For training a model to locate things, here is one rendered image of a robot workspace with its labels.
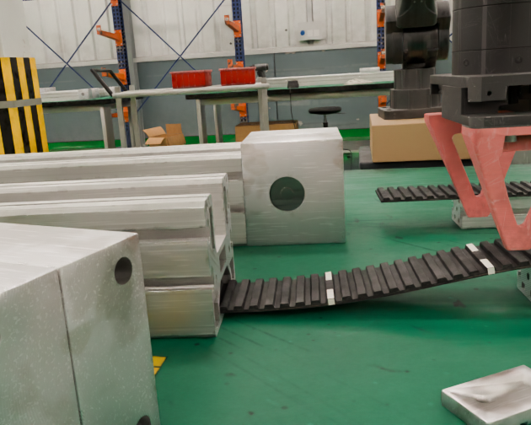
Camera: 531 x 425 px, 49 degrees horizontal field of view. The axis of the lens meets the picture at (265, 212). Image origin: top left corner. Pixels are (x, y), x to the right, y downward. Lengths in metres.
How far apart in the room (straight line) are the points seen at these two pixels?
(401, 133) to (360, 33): 7.15
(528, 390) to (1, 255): 0.23
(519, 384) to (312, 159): 0.29
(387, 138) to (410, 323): 0.62
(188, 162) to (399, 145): 0.51
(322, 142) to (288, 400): 0.28
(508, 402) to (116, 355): 0.17
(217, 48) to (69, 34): 2.12
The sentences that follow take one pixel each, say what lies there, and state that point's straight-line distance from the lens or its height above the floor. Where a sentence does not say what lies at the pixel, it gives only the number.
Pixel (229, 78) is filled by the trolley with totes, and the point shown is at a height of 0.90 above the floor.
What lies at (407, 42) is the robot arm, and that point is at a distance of 1.02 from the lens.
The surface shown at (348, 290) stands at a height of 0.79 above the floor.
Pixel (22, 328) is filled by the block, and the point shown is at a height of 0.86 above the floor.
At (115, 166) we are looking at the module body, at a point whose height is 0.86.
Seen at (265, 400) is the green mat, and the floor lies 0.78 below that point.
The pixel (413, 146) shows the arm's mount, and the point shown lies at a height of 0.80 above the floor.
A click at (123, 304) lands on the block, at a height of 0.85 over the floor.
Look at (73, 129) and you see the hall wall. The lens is 9.09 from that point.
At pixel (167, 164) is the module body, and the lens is 0.54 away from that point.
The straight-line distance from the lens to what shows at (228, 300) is 0.39.
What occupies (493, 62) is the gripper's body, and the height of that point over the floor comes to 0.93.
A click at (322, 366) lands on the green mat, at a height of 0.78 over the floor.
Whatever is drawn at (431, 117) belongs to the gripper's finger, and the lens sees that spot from 0.42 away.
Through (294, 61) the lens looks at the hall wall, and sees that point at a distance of 8.13.
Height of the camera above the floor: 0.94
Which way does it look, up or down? 14 degrees down
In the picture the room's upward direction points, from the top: 4 degrees counter-clockwise
